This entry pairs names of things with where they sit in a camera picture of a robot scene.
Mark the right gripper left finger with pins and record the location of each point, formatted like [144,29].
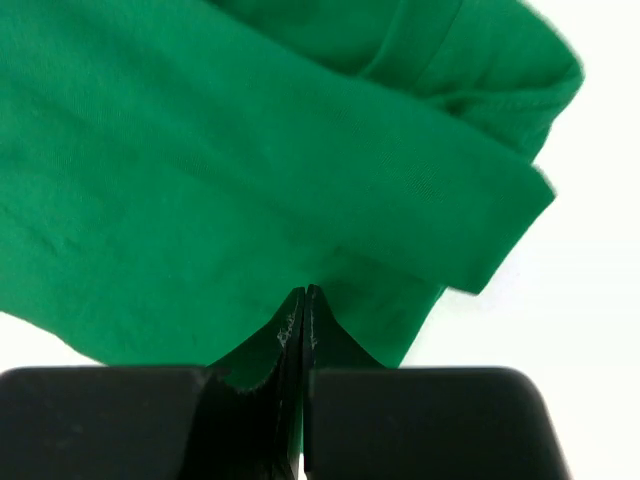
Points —
[255,402]

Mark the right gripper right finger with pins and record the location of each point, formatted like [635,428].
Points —
[326,344]

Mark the green t shirt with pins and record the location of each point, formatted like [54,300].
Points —
[171,170]

